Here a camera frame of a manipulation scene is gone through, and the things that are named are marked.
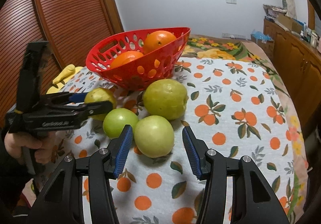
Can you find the wooden sideboard cabinet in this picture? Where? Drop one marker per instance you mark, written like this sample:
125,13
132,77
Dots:
299,68

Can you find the orange-print white tablecloth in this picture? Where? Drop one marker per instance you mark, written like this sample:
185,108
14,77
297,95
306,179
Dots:
150,190

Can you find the pale green apple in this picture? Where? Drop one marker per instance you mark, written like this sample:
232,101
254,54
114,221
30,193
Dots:
154,136

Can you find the large green pear back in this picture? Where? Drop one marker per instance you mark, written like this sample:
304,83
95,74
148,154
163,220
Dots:
166,98

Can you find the cardboard box on cabinet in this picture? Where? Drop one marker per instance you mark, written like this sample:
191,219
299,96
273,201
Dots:
290,23

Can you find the wall power strip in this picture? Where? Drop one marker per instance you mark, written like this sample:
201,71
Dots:
233,36

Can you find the yellow plush toy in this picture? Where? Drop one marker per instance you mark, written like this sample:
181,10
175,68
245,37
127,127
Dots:
63,77

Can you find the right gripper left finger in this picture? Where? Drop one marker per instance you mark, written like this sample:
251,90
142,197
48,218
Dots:
60,199

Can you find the brown louvered wardrobe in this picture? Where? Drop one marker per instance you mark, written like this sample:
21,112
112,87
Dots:
72,27

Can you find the stack of papers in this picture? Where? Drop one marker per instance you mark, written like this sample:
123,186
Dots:
272,12

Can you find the large orange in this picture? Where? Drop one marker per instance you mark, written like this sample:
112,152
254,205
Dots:
156,40
126,57

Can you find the large front orange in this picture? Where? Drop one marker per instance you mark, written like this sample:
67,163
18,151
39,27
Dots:
126,57

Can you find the red perforated plastic basket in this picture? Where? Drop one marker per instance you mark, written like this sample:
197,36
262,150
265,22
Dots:
137,74

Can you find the white wall switch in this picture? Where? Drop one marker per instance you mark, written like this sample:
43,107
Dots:
234,2

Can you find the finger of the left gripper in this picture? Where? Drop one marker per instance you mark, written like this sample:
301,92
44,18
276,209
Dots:
62,98
81,111

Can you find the floral bed blanket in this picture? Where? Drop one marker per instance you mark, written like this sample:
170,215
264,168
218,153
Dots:
238,104

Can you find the box with blue bag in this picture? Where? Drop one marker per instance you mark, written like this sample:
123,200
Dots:
263,41

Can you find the person's left hand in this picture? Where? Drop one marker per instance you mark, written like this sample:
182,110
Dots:
14,142

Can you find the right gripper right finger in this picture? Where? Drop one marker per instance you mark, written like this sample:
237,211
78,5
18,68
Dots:
253,201

